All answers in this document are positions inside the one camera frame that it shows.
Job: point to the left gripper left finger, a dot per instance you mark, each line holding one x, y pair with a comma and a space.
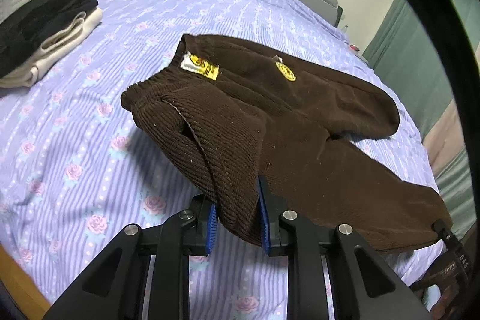
199, 224

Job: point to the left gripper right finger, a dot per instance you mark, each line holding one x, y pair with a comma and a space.
274, 237

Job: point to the brown corduroy pants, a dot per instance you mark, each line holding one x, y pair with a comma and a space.
227, 111

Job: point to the beige curtain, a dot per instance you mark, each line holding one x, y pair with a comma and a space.
445, 140

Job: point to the purple floral bed sheet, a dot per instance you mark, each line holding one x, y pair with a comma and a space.
74, 167

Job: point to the green curtain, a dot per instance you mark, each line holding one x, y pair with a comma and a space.
403, 57

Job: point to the cream folded garment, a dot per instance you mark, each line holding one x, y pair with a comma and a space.
52, 50

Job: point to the black folded garment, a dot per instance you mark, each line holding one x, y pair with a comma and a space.
23, 32

